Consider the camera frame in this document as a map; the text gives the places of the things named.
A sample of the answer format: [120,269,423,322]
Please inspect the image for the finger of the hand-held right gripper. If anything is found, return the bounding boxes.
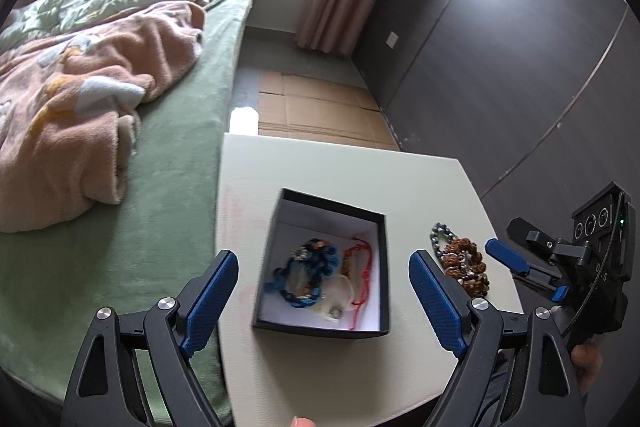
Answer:
[506,217,593,259]
[484,238,569,303]

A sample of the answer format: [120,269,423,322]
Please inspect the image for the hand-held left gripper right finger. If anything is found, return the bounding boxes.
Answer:
[408,249,589,427]

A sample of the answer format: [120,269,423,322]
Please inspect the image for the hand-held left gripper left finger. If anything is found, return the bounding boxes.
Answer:
[60,249,240,427]

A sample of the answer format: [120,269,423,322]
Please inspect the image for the brown seed bead bracelet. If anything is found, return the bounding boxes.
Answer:
[442,236,484,279]

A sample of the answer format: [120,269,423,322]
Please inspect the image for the black jewelry box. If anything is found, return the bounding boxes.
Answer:
[251,188,390,340]

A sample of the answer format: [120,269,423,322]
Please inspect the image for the person's right hand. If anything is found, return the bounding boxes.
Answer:
[570,340,604,397]

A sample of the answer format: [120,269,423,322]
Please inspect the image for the green bed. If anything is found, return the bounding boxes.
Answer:
[0,0,257,424]

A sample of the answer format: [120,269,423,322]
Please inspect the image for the dark grey wardrobe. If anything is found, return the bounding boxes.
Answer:
[352,0,630,229]

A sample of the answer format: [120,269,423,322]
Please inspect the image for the flat brown cardboard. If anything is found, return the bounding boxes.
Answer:
[257,69,402,152]

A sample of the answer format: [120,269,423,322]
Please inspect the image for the pink fleece blanket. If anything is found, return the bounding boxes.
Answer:
[0,1,207,234]

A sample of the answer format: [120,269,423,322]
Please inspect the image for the small brown bead bracelet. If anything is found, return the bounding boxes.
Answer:
[457,269,491,299]

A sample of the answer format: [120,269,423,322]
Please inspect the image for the dark grey bead bracelet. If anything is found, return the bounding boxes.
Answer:
[429,222,462,269]

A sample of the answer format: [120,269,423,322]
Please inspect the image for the red string bracelet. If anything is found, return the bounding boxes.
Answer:
[342,236,375,331]

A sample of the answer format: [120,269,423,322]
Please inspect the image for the blue braided bracelet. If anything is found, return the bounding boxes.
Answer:
[265,238,342,309]

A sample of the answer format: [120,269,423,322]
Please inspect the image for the white bead bracelet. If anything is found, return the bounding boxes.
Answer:
[311,273,357,324]

